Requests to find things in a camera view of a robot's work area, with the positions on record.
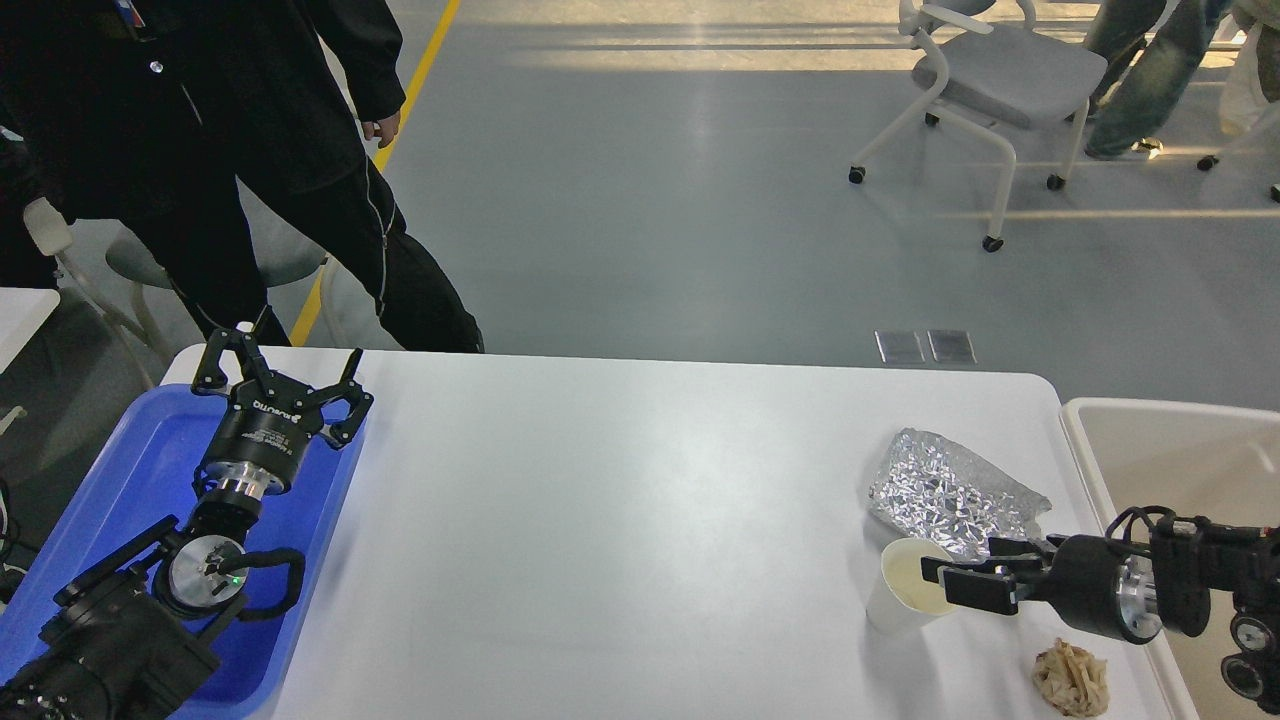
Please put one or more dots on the white chair far right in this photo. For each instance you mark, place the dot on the white chair far right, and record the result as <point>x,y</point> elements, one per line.
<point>1248,104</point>

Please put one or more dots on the grey chair right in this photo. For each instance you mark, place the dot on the grey chair right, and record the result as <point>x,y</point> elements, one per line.
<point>976,74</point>

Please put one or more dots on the person in blue jeans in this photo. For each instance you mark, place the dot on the person in blue jeans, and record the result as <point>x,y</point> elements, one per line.
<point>1151,55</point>

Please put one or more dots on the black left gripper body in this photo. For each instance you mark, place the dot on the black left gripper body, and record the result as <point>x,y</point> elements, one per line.
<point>258,448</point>

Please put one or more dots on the grey chair left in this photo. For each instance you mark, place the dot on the grey chair left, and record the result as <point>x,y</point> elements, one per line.
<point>204,250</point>

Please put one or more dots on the white chair far left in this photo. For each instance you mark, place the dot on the white chair far left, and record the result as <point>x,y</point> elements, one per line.
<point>52,237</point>

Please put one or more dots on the person in black clothes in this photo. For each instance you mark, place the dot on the person in black clothes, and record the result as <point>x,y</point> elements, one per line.
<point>121,101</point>

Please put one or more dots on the blue plastic tray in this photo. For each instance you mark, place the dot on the blue plastic tray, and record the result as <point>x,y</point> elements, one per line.
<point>144,473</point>

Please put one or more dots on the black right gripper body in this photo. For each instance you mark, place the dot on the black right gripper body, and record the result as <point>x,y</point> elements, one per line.
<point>1104,587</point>

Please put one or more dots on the left silver floor socket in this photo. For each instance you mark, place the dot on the left silver floor socket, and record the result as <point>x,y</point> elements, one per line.
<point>899,348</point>

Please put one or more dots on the beige plastic bin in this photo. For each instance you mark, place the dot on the beige plastic bin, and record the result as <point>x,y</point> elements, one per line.
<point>1216,461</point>

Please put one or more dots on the white chair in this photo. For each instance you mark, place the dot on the white chair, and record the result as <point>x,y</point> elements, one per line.
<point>52,237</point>
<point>1248,104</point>

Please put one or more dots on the white paper cup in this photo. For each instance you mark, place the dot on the white paper cup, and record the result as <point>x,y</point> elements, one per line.
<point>902,600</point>

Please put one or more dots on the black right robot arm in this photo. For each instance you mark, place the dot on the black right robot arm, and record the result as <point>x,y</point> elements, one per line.
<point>1195,557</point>

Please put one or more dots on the crumpled silver foil bag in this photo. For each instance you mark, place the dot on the crumpled silver foil bag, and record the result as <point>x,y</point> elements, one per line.
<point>928,486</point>

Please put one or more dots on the white side table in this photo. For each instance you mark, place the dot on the white side table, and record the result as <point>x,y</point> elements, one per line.
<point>23,312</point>

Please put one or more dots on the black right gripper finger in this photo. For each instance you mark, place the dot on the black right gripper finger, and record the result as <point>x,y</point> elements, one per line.
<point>1024,555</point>
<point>996,585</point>

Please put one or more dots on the silver floor socket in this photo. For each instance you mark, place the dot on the silver floor socket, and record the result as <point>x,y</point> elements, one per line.
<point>951,347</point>
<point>899,348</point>

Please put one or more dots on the grey chair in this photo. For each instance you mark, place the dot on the grey chair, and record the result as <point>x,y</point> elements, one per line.
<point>976,74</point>
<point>204,250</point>

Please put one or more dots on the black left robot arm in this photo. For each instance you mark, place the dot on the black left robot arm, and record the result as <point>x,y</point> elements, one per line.
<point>176,583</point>

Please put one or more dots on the crumpled brown paper ball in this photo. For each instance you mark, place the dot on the crumpled brown paper ball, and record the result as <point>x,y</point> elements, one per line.
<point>1072,680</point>

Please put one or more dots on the right silver floor socket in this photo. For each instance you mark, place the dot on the right silver floor socket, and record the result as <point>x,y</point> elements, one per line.
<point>951,347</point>

